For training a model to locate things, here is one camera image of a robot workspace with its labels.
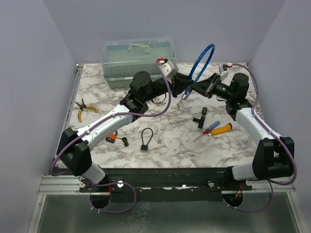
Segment thin black cable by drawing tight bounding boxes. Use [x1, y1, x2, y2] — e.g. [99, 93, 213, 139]
[139, 127, 154, 153]

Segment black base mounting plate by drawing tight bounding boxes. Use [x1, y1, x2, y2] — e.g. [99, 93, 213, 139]
[80, 168, 252, 202]

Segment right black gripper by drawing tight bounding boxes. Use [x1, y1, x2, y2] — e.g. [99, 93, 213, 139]
[190, 73, 234, 101]

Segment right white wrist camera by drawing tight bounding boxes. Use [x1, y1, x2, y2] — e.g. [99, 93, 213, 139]
[218, 63, 233, 81]

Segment small black keys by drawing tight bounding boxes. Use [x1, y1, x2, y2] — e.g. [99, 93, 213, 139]
[119, 137, 129, 150]

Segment silver blue lock keys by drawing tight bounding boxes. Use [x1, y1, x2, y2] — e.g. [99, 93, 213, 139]
[176, 100, 183, 111]

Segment clear green plastic storage box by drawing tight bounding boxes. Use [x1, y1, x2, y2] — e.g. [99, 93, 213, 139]
[102, 37, 177, 89]

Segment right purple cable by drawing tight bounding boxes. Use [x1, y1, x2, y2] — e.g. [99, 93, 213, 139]
[228, 63, 298, 212]

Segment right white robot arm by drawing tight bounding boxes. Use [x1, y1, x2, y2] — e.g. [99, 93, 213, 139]
[190, 73, 294, 190]

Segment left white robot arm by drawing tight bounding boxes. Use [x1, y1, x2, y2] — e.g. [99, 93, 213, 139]
[56, 71, 194, 192]

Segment blue red screwdriver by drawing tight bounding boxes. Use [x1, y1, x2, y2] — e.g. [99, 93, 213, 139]
[194, 121, 220, 142]

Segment orange handled tool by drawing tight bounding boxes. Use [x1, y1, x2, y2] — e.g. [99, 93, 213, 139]
[210, 123, 232, 136]

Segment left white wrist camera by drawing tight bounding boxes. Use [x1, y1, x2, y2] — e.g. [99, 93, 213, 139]
[156, 58, 178, 78]

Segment aluminium rail frame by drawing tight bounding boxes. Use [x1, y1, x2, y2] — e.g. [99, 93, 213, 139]
[26, 64, 302, 233]

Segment yellow handled pliers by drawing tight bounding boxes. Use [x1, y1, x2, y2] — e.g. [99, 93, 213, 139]
[75, 98, 99, 123]

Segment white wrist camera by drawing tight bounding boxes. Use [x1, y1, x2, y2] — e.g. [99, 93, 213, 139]
[218, 63, 233, 81]
[156, 58, 178, 78]

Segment orange padlock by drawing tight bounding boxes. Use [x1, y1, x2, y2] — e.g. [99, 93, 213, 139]
[105, 131, 118, 144]

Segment blue cable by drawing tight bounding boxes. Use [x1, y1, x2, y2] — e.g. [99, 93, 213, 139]
[180, 43, 216, 101]

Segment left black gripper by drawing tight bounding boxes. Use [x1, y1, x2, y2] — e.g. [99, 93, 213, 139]
[143, 72, 193, 102]

